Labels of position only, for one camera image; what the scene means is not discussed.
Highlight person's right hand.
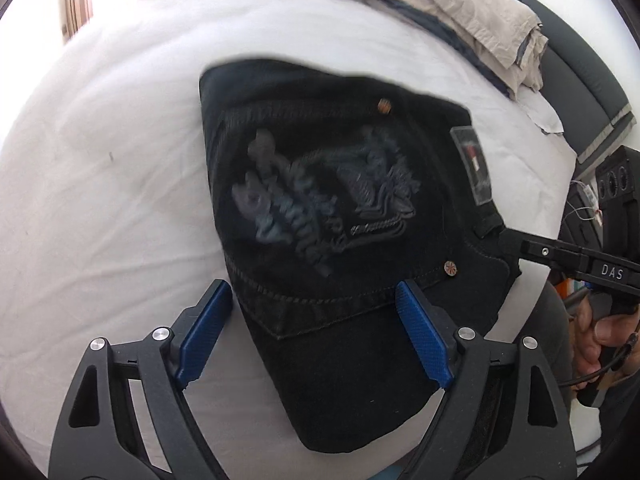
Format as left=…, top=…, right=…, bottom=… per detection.
left=572, top=296, right=639, bottom=376

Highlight black denim pants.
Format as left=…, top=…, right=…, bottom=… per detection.
left=200, top=58, right=520, bottom=454

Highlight beige and navy folded blanket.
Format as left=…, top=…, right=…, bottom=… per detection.
left=351, top=0, right=565, bottom=137

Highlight white bed sheet mattress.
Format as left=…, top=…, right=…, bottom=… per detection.
left=1, top=0, right=576, bottom=469

